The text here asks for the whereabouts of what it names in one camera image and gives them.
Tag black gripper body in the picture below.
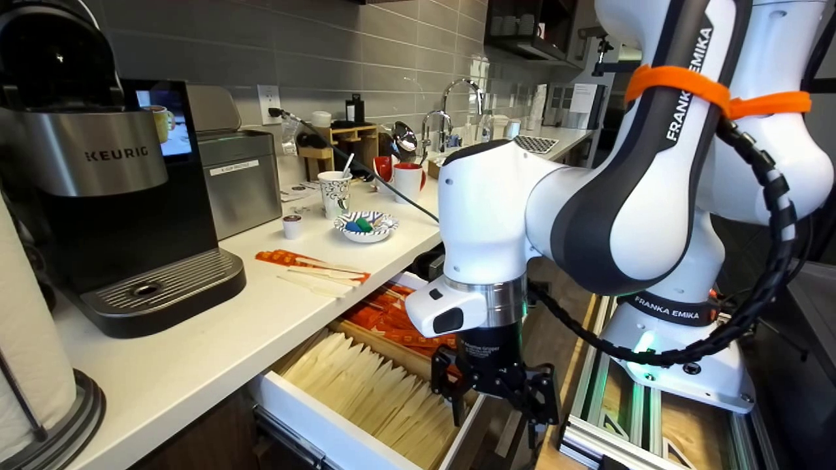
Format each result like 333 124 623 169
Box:
443 326 525 395

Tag white kitchen drawer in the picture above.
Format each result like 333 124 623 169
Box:
250 268 490 470

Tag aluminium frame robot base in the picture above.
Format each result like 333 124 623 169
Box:
532 289 768 470

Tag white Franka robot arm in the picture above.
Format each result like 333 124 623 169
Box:
408 0 834 422

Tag cream packets in drawer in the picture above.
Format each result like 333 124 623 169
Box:
273 332 458 470

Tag small patterned bowl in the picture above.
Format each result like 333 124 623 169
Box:
337 211 397 245

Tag orange stir stick packets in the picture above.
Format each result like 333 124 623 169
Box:
256 247 371 285

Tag white red mug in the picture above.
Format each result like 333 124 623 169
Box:
390 162 426 198

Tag small white creamer cup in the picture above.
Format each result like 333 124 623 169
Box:
282 213 302 239

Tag white paper cup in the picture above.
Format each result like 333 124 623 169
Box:
319 169 350 218

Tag wooden condiment organizer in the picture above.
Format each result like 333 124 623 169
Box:
294 124 379 179

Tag silver metal box appliance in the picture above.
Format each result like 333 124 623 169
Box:
188 83 282 239

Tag black silver Keurig coffee maker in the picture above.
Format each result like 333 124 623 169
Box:
0 0 246 337

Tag white paper towel roll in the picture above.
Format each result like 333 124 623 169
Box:
0 200 106 470

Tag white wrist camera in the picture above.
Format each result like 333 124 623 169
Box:
404 277 488 337

